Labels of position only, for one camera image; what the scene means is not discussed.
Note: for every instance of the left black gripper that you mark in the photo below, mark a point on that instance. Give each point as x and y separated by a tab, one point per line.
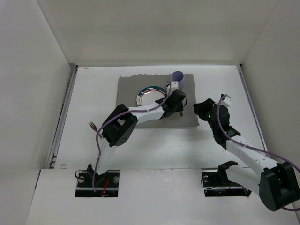
177	100

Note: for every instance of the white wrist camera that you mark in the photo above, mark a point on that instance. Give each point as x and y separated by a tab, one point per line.
173	85
226	100

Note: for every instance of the white plate with green rim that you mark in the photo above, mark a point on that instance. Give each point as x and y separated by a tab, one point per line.
149	95

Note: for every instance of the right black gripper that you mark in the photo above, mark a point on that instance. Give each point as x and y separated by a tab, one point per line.
204	107

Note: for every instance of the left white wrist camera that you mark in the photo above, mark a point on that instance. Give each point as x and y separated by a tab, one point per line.
173	85

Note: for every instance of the right aluminium table rail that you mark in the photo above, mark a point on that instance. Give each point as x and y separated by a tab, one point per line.
240	71

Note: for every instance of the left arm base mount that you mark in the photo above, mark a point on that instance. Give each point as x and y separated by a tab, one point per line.
106	184

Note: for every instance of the aluminium table rail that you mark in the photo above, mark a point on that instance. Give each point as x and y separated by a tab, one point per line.
240	71
54	147

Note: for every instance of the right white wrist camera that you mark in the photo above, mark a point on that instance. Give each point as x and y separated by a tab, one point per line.
226	100

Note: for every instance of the left aluminium table rail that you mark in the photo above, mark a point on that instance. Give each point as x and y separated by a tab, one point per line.
54	147

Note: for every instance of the brown wooden fork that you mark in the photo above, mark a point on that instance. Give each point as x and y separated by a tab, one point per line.
93	126

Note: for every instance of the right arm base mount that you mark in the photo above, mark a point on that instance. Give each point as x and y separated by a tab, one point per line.
216	183

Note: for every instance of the purple plastic cup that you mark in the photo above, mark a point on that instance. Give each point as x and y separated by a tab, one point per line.
178	77

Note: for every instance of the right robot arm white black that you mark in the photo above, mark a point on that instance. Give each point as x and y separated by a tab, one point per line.
275	183

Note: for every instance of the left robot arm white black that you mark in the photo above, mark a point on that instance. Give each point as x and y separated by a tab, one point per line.
118	127

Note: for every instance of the grey cloth napkin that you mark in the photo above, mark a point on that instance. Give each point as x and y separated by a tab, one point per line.
129	87

